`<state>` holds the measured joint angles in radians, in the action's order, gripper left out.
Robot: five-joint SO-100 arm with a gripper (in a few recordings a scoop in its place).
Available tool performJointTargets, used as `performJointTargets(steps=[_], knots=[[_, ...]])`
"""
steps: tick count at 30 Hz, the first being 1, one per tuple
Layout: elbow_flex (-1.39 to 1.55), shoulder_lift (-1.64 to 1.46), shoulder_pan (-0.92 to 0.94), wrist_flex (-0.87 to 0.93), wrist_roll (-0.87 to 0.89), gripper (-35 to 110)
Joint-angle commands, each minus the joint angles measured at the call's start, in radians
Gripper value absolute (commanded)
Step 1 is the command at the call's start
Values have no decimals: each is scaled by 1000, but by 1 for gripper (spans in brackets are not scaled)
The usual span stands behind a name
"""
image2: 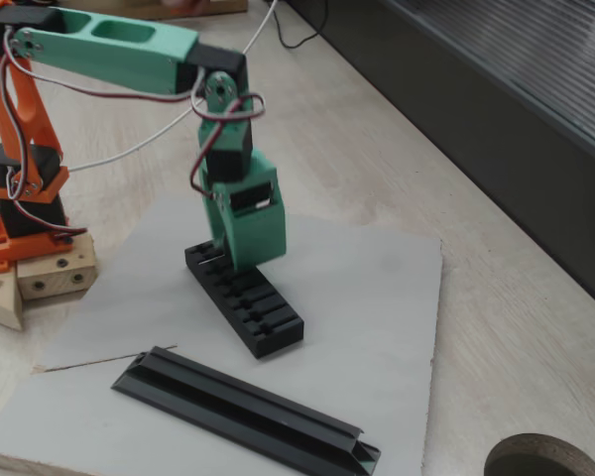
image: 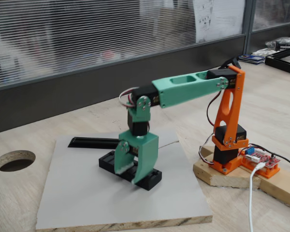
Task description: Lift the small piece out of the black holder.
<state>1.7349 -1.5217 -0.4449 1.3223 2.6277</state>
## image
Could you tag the white printed paper sheet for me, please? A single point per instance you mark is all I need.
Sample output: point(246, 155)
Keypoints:
point(217, 19)

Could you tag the long black rail profile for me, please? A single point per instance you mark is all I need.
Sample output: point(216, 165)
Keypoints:
point(91, 142)

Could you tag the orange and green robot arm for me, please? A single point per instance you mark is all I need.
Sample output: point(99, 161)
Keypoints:
point(188, 91)

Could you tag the green gripper with servo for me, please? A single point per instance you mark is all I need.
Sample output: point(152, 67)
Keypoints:
point(145, 148)

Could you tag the black slotted holder block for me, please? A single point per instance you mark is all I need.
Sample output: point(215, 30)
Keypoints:
point(149, 182)

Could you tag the red controller circuit board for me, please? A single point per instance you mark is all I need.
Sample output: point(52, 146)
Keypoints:
point(268, 160)

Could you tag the clear bag of parts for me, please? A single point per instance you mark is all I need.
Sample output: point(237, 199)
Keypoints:
point(282, 42)

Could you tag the light wooden base block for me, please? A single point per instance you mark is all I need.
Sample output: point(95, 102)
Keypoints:
point(222, 178)

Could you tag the stack of blue cards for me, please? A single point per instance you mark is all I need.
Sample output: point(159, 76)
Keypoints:
point(251, 59)

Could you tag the black rectangular frame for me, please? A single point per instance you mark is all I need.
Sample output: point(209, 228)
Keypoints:
point(280, 61)

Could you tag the grey chipboard panel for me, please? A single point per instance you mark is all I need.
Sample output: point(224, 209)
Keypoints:
point(87, 193)

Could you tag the long wooden plank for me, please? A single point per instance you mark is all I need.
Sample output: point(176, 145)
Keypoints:
point(280, 188)

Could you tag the window with horizontal blinds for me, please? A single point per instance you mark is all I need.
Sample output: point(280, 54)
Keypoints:
point(62, 36)

